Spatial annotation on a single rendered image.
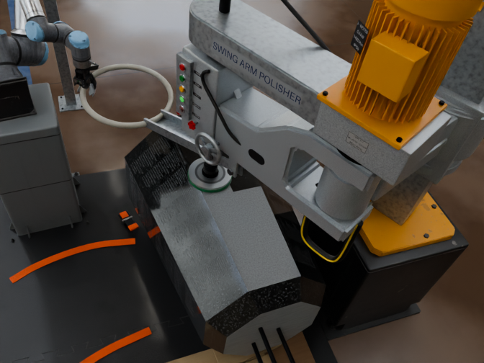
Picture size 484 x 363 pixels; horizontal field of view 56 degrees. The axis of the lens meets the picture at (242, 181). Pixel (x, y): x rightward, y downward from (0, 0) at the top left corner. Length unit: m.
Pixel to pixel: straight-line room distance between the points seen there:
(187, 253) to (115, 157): 1.59
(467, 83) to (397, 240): 0.85
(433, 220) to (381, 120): 1.29
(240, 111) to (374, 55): 0.72
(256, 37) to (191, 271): 1.08
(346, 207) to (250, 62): 0.58
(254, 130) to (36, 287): 1.79
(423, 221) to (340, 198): 1.00
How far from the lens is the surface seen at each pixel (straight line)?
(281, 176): 1.67
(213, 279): 2.01
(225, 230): 2.05
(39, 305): 2.92
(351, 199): 1.55
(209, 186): 2.16
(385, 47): 1.13
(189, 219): 2.18
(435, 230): 2.49
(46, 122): 2.61
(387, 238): 2.34
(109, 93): 4.15
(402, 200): 2.31
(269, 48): 1.53
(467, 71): 1.90
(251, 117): 1.71
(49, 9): 3.58
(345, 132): 1.35
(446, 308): 3.27
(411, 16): 1.16
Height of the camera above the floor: 2.53
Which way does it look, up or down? 48 degrees down
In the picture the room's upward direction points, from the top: 10 degrees clockwise
